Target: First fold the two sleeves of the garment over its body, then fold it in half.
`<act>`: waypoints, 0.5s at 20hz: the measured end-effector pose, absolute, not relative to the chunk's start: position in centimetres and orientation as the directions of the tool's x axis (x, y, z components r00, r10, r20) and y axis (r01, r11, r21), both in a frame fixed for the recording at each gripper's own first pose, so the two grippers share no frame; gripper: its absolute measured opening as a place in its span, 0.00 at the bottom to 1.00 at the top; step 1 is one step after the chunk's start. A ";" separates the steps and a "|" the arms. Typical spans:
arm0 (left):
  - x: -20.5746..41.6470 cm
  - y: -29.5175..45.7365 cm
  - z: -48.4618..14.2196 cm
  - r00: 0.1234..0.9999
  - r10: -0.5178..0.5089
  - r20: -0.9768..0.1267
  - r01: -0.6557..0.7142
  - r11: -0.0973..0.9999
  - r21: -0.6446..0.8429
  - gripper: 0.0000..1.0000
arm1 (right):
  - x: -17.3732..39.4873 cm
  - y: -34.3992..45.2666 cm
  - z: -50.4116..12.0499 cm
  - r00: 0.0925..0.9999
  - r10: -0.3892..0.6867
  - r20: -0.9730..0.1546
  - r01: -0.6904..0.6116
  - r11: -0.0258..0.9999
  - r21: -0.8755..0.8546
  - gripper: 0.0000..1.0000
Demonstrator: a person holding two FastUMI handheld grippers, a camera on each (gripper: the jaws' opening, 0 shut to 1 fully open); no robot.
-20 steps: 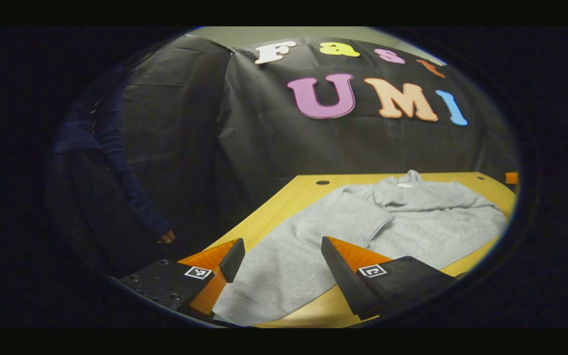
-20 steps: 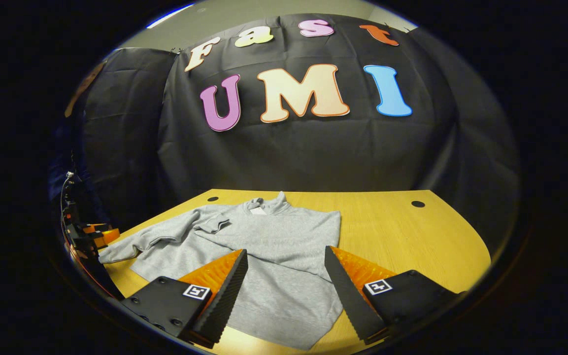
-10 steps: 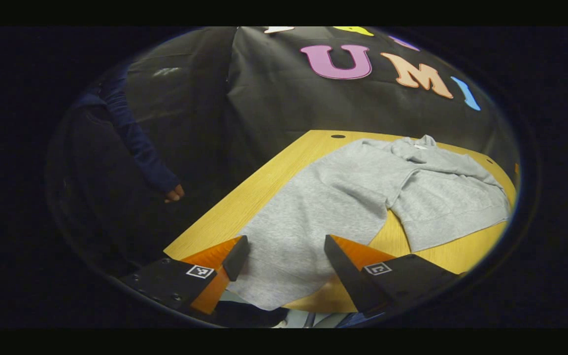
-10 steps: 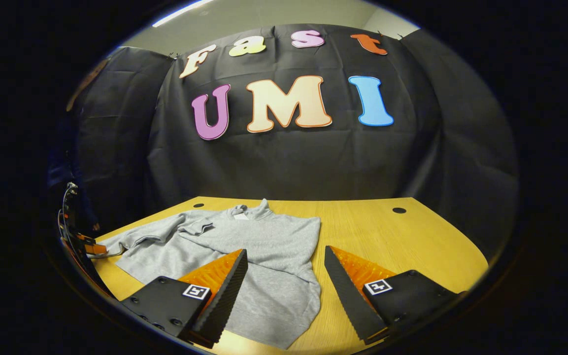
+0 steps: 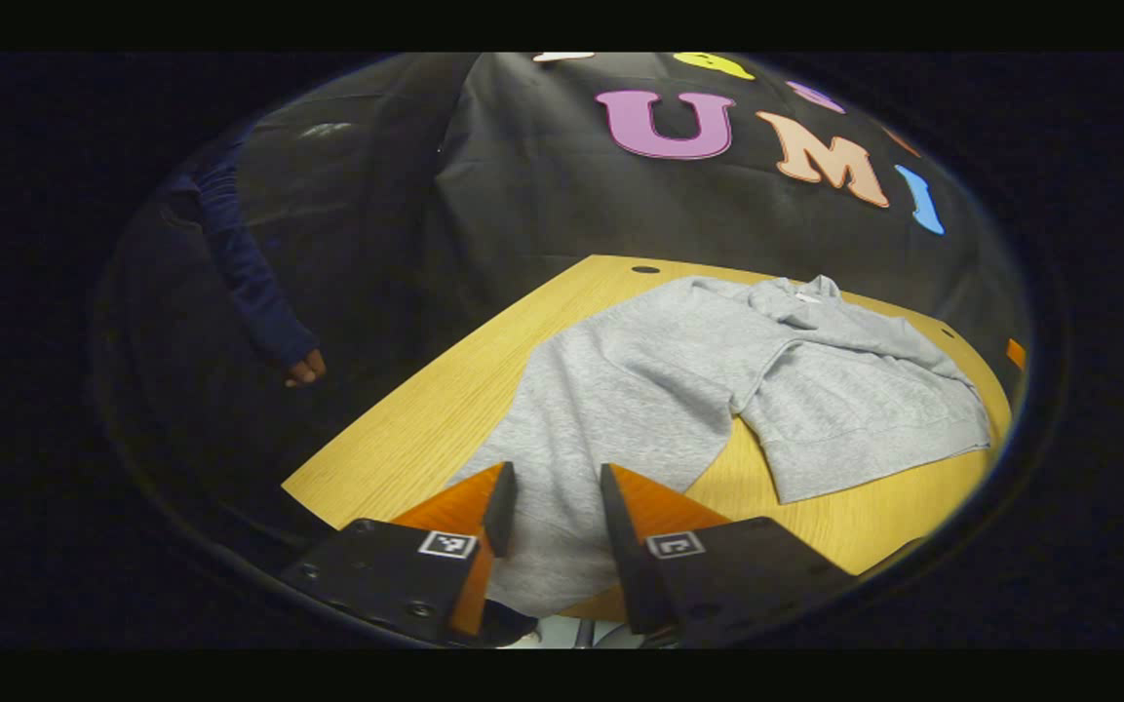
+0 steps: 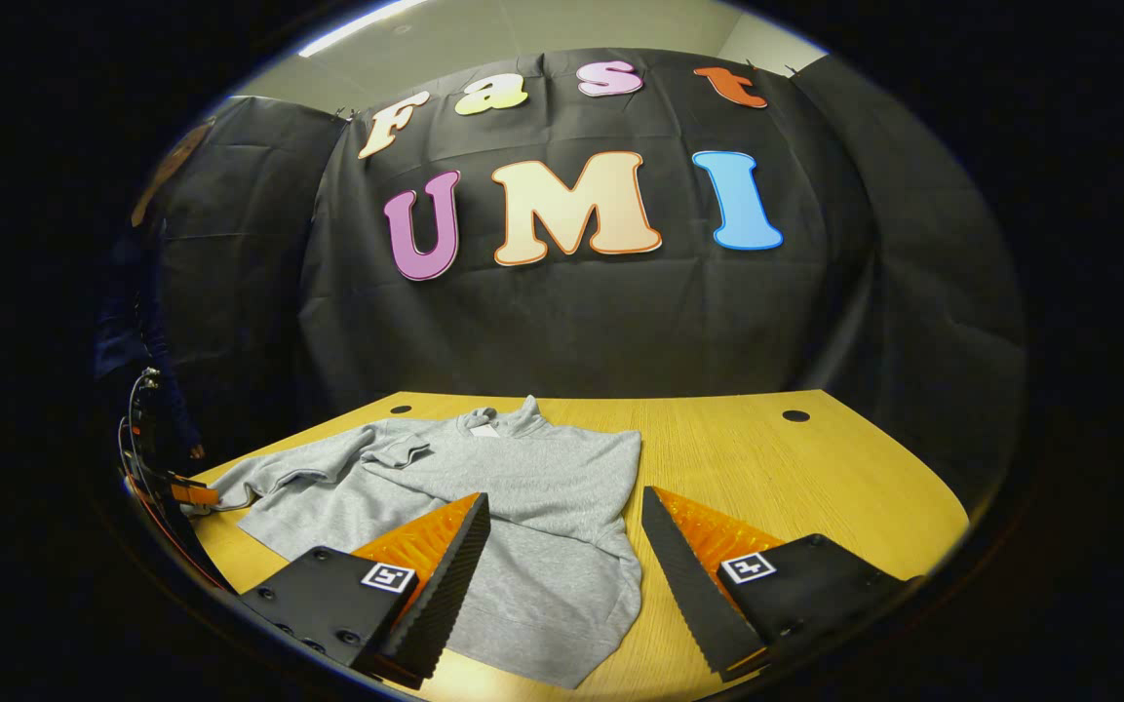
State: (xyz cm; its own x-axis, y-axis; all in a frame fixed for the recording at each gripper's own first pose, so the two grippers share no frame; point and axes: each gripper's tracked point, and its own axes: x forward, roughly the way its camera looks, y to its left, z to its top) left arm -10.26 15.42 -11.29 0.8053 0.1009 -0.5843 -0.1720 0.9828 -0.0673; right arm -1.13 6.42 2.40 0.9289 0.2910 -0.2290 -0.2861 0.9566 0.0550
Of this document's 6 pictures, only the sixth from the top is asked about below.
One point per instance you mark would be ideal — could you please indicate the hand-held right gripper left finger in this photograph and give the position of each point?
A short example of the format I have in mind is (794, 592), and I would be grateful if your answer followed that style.
(454, 575)

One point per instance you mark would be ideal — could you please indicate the black backdrop cloth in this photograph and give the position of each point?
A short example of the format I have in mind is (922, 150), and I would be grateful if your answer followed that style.
(571, 322)

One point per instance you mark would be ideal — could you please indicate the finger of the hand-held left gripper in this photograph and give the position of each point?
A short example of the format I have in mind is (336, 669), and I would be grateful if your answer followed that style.
(195, 492)

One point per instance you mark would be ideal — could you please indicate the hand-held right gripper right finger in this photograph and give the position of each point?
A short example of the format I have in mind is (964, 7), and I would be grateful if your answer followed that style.
(688, 585)

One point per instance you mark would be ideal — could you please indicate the grey sweatshirt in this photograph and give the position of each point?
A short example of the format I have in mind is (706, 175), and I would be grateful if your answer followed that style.
(542, 507)

